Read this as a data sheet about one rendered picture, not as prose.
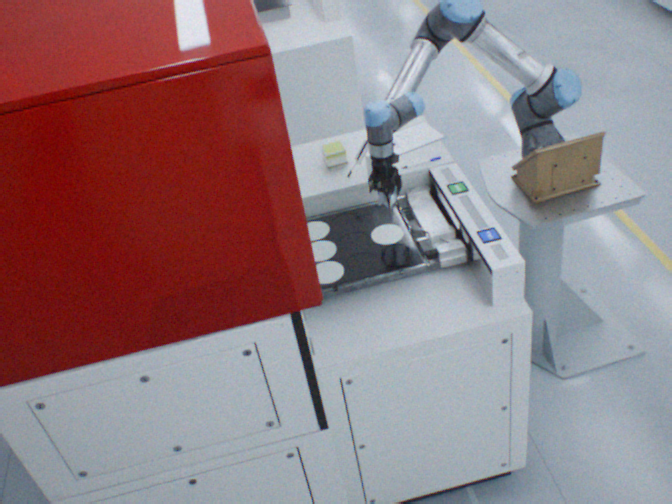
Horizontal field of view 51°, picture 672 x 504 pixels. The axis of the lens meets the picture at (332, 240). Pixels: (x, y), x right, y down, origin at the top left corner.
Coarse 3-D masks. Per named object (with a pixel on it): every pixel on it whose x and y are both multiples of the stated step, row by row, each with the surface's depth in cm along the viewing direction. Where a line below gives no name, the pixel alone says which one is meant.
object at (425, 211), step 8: (416, 200) 235; (424, 200) 234; (432, 200) 234; (416, 208) 231; (424, 208) 231; (432, 208) 230; (416, 216) 228; (424, 216) 227; (432, 216) 227; (440, 216) 226; (424, 224) 224; (432, 224) 224; (440, 224) 223; (424, 232) 222; (448, 240) 216; (456, 240) 216; (432, 248) 216; (456, 256) 210; (464, 256) 210; (440, 264) 210; (448, 264) 210
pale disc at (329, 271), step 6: (318, 264) 213; (324, 264) 213; (330, 264) 212; (336, 264) 212; (318, 270) 211; (324, 270) 210; (330, 270) 210; (336, 270) 210; (342, 270) 209; (324, 276) 208; (330, 276) 208; (336, 276) 208; (324, 282) 206; (330, 282) 206
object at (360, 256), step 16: (368, 208) 232; (384, 208) 231; (336, 224) 228; (352, 224) 226; (368, 224) 225; (384, 224) 224; (400, 224) 223; (320, 240) 222; (336, 240) 221; (352, 240) 220; (368, 240) 219; (400, 240) 216; (336, 256) 215; (352, 256) 214; (368, 256) 213; (384, 256) 212; (400, 256) 211; (416, 256) 209; (352, 272) 208; (368, 272) 207; (384, 272) 206
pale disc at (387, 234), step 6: (378, 228) 223; (384, 228) 222; (390, 228) 222; (396, 228) 221; (372, 234) 221; (378, 234) 220; (384, 234) 220; (390, 234) 219; (396, 234) 219; (402, 234) 219; (378, 240) 218; (384, 240) 218; (390, 240) 217; (396, 240) 217
